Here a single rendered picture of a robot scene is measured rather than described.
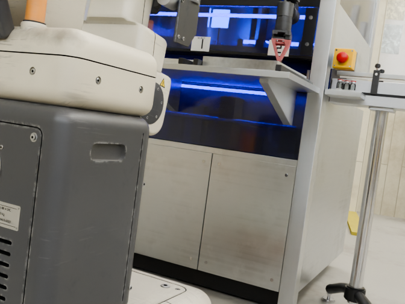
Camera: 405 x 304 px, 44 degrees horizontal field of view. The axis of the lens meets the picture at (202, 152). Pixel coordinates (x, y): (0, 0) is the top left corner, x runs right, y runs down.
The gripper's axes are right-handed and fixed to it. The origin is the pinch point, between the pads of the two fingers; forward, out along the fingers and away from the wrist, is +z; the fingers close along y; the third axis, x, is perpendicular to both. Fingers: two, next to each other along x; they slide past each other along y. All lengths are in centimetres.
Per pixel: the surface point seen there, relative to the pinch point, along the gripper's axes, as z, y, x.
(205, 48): -4.6, 23.2, 32.3
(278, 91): 12.2, -8.3, -1.8
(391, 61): -57, 367, -88
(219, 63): 5.6, -18.8, 17.9
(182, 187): 54, 23, 35
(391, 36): -83, 367, -85
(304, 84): 8.9, -11.0, -10.0
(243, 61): 4.5, -21.0, 9.6
